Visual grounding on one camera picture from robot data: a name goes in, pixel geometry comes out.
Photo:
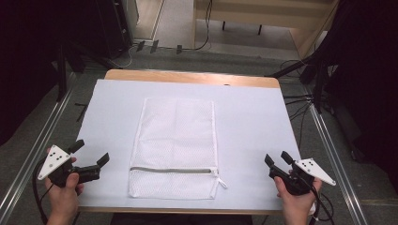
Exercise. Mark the white mesh laundry bag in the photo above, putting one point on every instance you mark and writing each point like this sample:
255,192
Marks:
175,146

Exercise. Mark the person's right hand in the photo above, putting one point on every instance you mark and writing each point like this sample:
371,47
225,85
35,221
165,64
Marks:
297,204

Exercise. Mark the white table mat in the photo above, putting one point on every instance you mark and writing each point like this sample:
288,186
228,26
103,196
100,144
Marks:
250,131

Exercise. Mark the black cabinet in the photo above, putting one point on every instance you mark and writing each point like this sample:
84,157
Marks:
112,28

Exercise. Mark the wooden table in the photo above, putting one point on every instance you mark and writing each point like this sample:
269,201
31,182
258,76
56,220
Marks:
187,76

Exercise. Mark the light wooden bench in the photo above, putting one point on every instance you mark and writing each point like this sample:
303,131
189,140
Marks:
275,15

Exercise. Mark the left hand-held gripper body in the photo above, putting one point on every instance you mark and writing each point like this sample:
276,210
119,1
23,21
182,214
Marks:
53,159

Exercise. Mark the person's left hand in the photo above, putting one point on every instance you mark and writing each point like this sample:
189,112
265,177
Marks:
64,200

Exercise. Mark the black curtain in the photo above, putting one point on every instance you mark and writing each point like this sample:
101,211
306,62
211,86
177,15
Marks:
28,62
369,78

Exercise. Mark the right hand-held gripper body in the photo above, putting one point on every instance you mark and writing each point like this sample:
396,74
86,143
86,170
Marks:
313,170

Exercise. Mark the aluminium floor rail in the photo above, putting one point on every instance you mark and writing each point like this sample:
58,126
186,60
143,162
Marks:
34,153
334,159

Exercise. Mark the black metal stand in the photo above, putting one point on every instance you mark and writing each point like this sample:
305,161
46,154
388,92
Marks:
319,81
62,72

